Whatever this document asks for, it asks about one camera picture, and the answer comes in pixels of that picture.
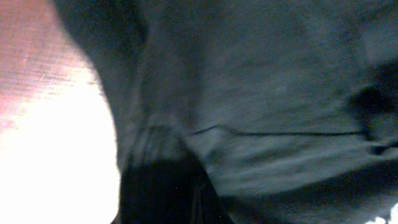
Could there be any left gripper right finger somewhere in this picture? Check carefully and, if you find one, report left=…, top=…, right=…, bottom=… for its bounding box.
left=195, top=177, right=233, bottom=224

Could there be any black t-shirt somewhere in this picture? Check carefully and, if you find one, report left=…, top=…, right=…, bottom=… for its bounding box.
left=54, top=0, right=397, bottom=223

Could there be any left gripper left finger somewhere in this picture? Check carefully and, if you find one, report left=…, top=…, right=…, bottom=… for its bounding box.
left=119, top=158, right=200, bottom=224

